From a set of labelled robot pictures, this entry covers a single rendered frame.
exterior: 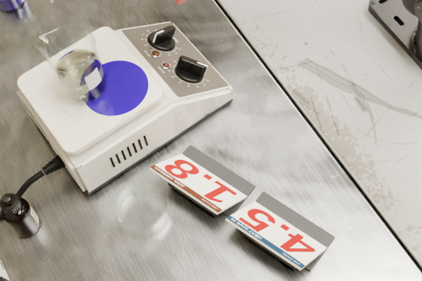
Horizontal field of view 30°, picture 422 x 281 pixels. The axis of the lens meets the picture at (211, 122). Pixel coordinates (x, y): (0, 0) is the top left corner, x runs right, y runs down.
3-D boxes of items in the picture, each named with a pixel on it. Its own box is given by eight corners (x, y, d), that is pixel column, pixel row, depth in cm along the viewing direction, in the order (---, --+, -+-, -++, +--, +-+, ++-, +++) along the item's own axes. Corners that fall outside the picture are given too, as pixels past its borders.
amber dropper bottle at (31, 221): (29, 243, 83) (8, 215, 77) (7, 231, 84) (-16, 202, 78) (46, 220, 84) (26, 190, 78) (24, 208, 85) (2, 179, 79)
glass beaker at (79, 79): (119, 71, 83) (102, 23, 76) (102, 113, 81) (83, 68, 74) (66, 63, 85) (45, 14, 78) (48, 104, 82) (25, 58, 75)
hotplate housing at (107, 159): (174, 32, 96) (163, -11, 89) (237, 103, 90) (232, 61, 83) (15, 130, 91) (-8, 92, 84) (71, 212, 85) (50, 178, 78)
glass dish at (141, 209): (174, 229, 82) (171, 221, 80) (124, 244, 82) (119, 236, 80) (162, 185, 85) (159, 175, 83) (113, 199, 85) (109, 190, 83)
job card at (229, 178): (190, 145, 87) (185, 126, 84) (255, 187, 84) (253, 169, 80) (155, 185, 85) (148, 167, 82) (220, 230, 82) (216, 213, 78)
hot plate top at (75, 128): (109, 27, 87) (108, 21, 86) (169, 97, 81) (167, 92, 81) (15, 83, 84) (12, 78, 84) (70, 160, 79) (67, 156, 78)
